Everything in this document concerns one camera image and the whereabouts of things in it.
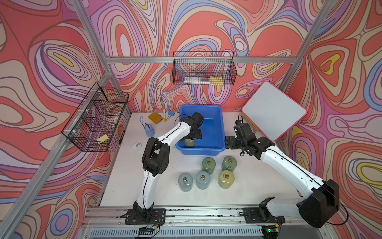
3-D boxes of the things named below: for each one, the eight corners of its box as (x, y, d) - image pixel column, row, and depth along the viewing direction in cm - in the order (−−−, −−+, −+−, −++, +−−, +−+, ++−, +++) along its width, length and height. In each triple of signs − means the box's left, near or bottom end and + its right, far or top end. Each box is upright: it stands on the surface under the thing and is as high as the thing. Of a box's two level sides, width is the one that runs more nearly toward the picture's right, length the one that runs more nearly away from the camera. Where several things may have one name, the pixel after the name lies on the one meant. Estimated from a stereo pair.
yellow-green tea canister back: (218, 188, 84) (221, 183, 77) (217, 175, 89) (219, 169, 82) (232, 188, 84) (235, 183, 77) (229, 175, 89) (232, 169, 82)
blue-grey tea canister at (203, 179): (201, 192, 83) (202, 187, 76) (193, 182, 86) (193, 176, 79) (211, 183, 86) (213, 177, 79) (203, 174, 89) (204, 168, 82)
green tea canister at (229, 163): (222, 172, 89) (224, 167, 83) (220, 161, 93) (222, 156, 88) (235, 172, 89) (238, 167, 83) (233, 161, 93) (235, 156, 87)
